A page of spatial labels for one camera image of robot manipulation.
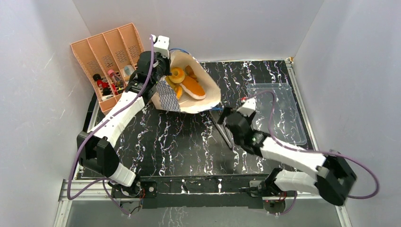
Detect peach desk organizer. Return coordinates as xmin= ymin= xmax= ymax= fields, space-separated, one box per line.
xmin=70 ymin=23 xmax=144 ymax=114

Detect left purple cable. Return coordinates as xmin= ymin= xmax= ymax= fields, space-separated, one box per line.
xmin=66 ymin=35 xmax=155 ymax=217

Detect light blue tape dispenser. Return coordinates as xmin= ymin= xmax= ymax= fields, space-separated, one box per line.
xmin=123 ymin=64 xmax=135 ymax=80

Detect pink capped bottle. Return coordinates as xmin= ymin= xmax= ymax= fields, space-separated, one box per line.
xmin=107 ymin=70 xmax=124 ymax=94

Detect small brown fake bread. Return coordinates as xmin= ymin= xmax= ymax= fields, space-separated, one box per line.
xmin=185 ymin=65 xmax=197 ymax=79

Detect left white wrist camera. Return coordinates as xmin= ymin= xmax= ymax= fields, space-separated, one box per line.
xmin=150 ymin=34 xmax=170 ymax=59

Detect checkered paper bag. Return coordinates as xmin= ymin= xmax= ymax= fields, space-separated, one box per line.
xmin=151 ymin=50 xmax=221 ymax=114

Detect clear plastic tray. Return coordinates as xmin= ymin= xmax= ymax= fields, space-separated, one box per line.
xmin=247 ymin=83 xmax=307 ymax=146

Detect purple cable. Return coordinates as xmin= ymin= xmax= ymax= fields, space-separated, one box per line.
xmin=243 ymin=91 xmax=380 ymax=217
xmin=66 ymin=35 xmax=155 ymax=217

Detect black red toy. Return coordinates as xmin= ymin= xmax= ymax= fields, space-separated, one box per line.
xmin=92 ymin=74 xmax=112 ymax=96

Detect metal tongs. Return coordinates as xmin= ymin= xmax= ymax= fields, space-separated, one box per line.
xmin=209 ymin=110 xmax=234 ymax=149

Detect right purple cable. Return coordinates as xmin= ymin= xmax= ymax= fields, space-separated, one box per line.
xmin=243 ymin=91 xmax=380 ymax=217

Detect fake donut bread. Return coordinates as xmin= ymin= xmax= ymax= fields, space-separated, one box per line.
xmin=168 ymin=67 xmax=186 ymax=84

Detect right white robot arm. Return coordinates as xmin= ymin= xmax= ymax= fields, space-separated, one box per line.
xmin=218 ymin=107 xmax=357 ymax=206

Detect orange fake bread loaf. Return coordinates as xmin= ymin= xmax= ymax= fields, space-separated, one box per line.
xmin=180 ymin=76 xmax=206 ymax=100

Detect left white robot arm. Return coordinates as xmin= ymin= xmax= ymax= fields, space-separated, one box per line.
xmin=77 ymin=51 xmax=171 ymax=197

